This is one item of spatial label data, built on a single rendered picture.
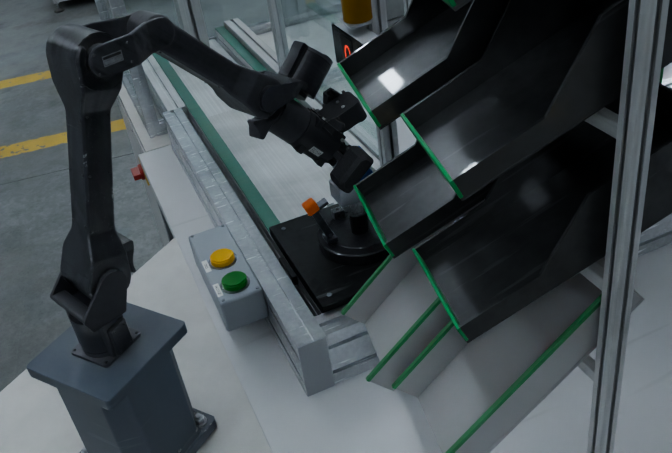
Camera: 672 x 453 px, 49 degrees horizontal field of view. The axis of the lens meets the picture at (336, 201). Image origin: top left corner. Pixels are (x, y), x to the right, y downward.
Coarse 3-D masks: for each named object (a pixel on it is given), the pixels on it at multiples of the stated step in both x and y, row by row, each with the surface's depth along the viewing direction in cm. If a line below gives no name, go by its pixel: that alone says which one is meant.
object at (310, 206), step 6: (312, 198) 115; (324, 198) 115; (306, 204) 114; (312, 204) 113; (318, 204) 115; (324, 204) 115; (306, 210) 113; (312, 210) 114; (318, 210) 114; (312, 216) 116; (318, 216) 115; (318, 222) 116; (324, 222) 116; (324, 228) 117; (330, 234) 118
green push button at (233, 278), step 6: (228, 276) 117; (234, 276) 117; (240, 276) 117; (246, 276) 117; (222, 282) 117; (228, 282) 116; (234, 282) 116; (240, 282) 116; (246, 282) 117; (228, 288) 116; (234, 288) 116; (240, 288) 116
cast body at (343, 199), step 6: (336, 162) 114; (330, 180) 116; (330, 186) 116; (336, 186) 114; (336, 192) 114; (342, 192) 113; (354, 192) 114; (336, 198) 115; (342, 198) 113; (348, 198) 114; (354, 198) 114; (342, 204) 114; (348, 204) 114
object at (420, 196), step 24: (384, 168) 90; (408, 168) 91; (432, 168) 88; (360, 192) 90; (384, 192) 90; (408, 192) 87; (432, 192) 85; (480, 192) 79; (384, 216) 87; (408, 216) 84; (432, 216) 80; (456, 216) 80; (384, 240) 81; (408, 240) 80
